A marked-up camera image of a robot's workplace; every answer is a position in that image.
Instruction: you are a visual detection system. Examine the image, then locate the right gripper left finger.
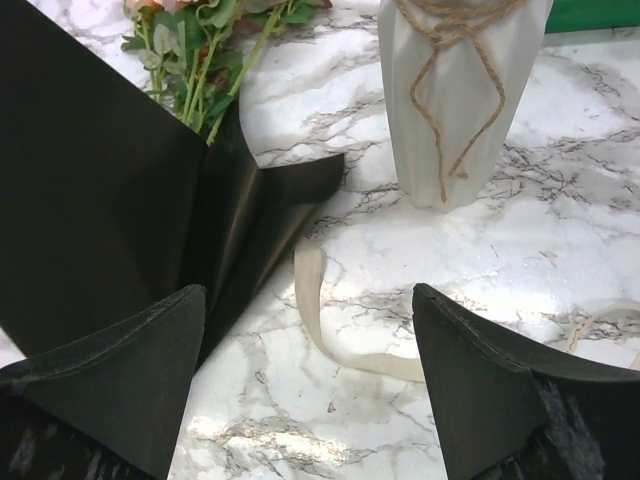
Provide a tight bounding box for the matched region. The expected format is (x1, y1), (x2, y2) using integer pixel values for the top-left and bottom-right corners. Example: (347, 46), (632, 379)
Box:
(1, 285), (205, 479)

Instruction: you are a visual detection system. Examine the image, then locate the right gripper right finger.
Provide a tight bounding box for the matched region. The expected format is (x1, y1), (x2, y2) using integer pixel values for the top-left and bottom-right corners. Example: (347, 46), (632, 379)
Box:
(412, 284), (639, 480)

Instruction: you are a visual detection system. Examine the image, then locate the black wrapping paper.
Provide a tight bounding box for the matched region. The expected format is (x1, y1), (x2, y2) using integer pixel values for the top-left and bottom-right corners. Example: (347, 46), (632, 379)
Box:
(1, 1), (345, 357)

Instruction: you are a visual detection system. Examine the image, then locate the cream ribbon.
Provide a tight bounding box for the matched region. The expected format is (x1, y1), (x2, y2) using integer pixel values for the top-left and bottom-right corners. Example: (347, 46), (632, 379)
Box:
(294, 242), (639, 384)

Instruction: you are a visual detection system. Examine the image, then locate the pink flower bouquet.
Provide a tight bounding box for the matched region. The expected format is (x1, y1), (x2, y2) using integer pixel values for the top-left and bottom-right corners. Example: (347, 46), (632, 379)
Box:
(121, 0), (332, 144)

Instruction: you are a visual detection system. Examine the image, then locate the white ribbed vase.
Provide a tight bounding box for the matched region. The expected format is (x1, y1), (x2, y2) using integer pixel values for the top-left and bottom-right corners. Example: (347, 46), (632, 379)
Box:
(377, 0), (555, 210)

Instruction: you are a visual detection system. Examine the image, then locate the jute twine on vase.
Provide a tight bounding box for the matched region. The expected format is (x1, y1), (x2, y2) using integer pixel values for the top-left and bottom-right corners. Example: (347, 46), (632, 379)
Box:
(392, 0), (529, 204)

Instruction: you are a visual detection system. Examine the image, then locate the green plastic bin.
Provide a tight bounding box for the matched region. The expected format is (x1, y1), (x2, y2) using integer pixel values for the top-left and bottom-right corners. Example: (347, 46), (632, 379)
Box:
(545, 0), (640, 33)

